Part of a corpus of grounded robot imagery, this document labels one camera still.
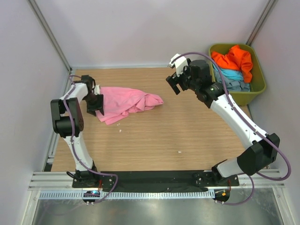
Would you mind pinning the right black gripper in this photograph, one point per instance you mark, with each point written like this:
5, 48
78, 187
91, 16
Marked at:
173, 82

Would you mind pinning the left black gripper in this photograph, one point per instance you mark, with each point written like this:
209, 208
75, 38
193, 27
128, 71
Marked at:
98, 106

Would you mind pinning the pink t shirt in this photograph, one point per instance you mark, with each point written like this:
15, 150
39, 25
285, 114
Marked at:
120, 102

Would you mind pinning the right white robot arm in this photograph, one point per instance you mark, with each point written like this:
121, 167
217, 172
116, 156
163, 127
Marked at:
259, 146

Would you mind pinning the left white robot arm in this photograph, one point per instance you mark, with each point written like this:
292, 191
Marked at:
68, 122

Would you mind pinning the light blue t shirt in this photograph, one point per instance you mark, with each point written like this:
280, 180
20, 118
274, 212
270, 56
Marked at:
229, 74

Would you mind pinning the orange t shirt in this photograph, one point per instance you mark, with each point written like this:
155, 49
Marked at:
236, 59

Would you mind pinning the olive green plastic bin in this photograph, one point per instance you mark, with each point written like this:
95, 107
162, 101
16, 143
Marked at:
257, 84

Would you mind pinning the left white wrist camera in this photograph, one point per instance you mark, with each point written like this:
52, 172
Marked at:
96, 90

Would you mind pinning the left aluminium corner post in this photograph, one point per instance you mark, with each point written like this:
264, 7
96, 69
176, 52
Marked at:
44, 24

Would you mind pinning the aluminium corner post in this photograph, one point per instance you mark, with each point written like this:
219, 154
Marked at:
44, 24
261, 21

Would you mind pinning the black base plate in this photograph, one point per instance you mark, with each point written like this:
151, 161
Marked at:
152, 181

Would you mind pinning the aluminium front rail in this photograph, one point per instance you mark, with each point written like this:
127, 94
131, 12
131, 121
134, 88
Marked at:
60, 181

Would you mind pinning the slotted cable duct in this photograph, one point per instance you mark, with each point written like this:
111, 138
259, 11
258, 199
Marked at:
92, 194

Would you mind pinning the right aluminium corner post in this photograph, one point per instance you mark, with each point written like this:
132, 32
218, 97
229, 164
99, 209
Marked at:
261, 21

